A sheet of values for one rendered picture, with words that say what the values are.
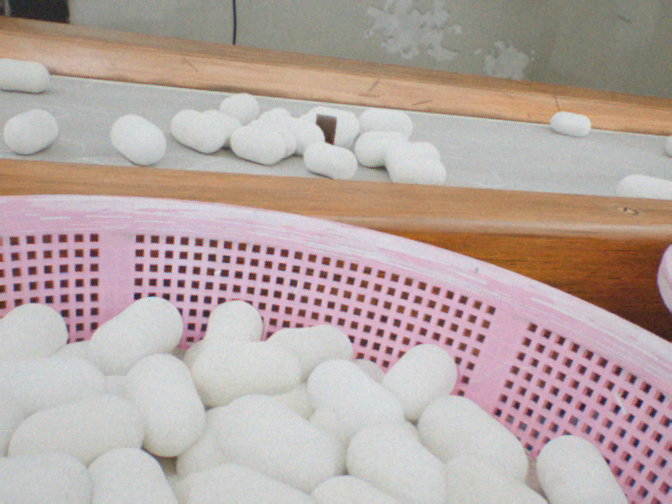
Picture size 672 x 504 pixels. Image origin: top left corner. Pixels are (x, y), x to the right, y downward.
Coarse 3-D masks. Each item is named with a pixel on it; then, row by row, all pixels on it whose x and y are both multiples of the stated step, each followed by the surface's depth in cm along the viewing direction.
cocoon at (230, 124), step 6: (204, 114) 45; (210, 114) 45; (216, 114) 45; (222, 114) 45; (222, 120) 44; (228, 120) 44; (234, 120) 45; (228, 126) 44; (234, 126) 44; (240, 126) 45; (228, 132) 44; (228, 138) 44; (228, 144) 45
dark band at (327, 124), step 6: (318, 114) 48; (318, 120) 48; (324, 120) 48; (330, 120) 48; (336, 120) 48; (324, 126) 47; (330, 126) 48; (324, 132) 47; (330, 132) 47; (324, 138) 48; (330, 138) 48; (330, 144) 48
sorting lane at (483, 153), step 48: (0, 96) 48; (48, 96) 51; (96, 96) 53; (144, 96) 56; (192, 96) 58; (0, 144) 39; (96, 144) 42; (432, 144) 56; (480, 144) 59; (528, 144) 62; (576, 144) 66; (624, 144) 70; (576, 192) 49
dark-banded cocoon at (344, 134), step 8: (304, 120) 48; (312, 120) 48; (344, 120) 48; (336, 128) 48; (344, 128) 48; (352, 128) 48; (336, 136) 48; (344, 136) 48; (352, 136) 48; (336, 144) 48; (344, 144) 48
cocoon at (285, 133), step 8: (256, 120) 45; (264, 120) 45; (264, 128) 44; (272, 128) 44; (280, 128) 44; (288, 128) 45; (280, 136) 44; (288, 136) 44; (288, 144) 44; (288, 152) 44
